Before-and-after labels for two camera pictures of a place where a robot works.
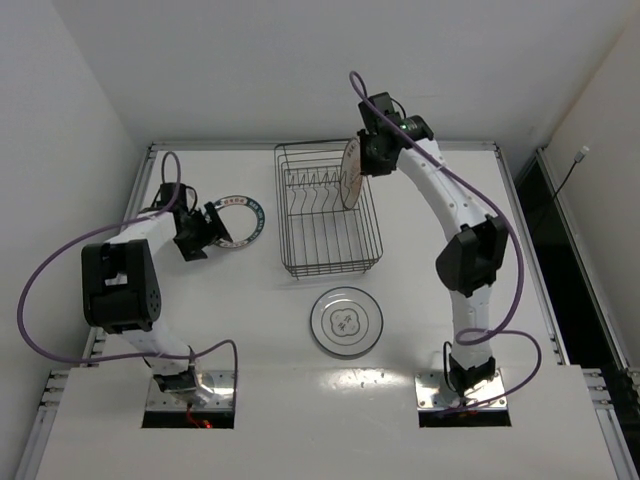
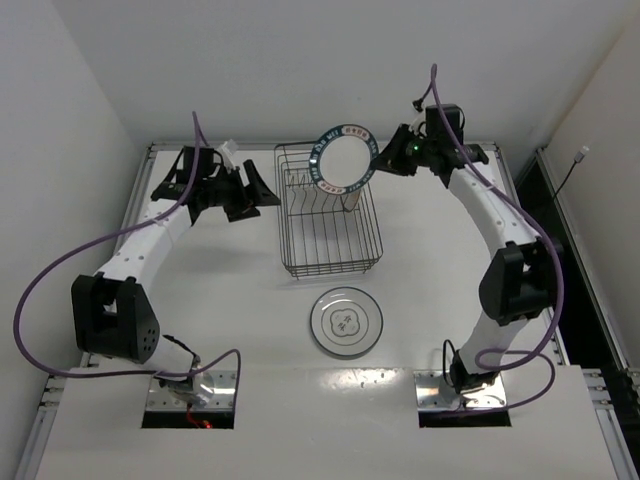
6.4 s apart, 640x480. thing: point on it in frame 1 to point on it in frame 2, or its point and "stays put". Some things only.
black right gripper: [373, 151] to [392, 156]
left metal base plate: [215, 392] stays put
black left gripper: [198, 230] to [240, 190]
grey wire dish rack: [321, 236] stays put
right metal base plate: [433, 393] stays put
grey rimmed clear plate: [346, 321] stays put
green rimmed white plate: [243, 219] to [342, 159]
